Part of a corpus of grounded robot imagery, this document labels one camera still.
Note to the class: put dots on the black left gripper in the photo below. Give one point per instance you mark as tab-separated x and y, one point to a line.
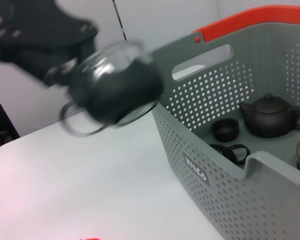
40	35

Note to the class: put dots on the small red building block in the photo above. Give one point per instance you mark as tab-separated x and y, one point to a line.
90	238

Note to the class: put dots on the small black ceramic teacup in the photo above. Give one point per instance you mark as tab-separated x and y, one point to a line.
225	130

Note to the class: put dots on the grey-green perforated storage basket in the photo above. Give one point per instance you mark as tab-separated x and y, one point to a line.
215	200

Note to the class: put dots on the black ceramic teapot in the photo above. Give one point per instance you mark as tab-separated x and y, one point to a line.
270	117

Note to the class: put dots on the black vertical post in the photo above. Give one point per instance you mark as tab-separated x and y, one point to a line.
2	112

